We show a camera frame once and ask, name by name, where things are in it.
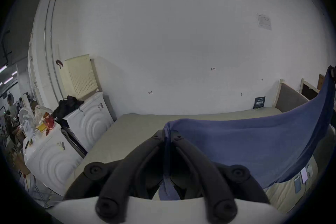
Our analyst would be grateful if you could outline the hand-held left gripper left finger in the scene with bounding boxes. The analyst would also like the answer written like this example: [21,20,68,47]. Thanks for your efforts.
[63,130,168,224]

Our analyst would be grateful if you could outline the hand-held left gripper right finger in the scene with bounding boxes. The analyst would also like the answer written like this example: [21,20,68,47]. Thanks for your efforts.
[169,131,271,223]

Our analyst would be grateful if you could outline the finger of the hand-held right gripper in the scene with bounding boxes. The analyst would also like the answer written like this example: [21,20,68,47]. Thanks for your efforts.
[327,65,336,82]

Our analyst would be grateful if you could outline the dark blue shirt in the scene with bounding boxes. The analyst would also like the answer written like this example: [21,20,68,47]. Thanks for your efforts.
[157,67,336,201]

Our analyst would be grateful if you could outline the brown wooden board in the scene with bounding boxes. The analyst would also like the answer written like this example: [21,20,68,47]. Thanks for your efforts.
[317,74,326,91]

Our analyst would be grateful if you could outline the white framed dark board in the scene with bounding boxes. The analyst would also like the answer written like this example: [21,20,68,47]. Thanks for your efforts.
[300,78,320,100]

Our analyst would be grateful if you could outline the grey padded headboard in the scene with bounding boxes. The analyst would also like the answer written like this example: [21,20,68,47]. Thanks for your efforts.
[273,79,315,113]

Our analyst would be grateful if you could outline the bed with beige sheet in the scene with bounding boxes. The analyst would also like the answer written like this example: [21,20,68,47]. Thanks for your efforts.
[63,106,336,214]

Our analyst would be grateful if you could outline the white washing machine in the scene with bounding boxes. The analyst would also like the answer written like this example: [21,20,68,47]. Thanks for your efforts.
[52,92,114,158]
[22,105,84,197]

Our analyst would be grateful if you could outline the black card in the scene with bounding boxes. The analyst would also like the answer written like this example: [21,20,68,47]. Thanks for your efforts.
[253,96,266,109]

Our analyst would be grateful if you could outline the white paper sheet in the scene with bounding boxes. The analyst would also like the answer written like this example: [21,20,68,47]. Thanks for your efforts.
[257,13,272,31]

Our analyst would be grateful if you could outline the cream perforated board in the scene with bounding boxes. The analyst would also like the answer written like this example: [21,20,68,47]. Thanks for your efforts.
[59,54,101,100]

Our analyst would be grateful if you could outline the white charger with cable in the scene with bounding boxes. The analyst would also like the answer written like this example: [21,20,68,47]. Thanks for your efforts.
[306,164,318,179]

